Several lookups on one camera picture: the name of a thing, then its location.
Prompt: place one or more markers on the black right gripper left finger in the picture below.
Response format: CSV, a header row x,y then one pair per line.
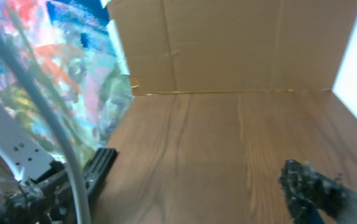
x,y
50,199

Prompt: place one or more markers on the brown cardboard box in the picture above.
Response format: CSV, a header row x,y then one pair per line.
x,y
232,45

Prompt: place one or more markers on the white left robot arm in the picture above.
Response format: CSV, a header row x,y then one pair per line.
x,y
26,159

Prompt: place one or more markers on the colourful painted sheet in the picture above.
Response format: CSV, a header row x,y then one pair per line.
x,y
72,52

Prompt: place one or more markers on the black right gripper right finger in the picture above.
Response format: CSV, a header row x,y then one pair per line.
x,y
307,193

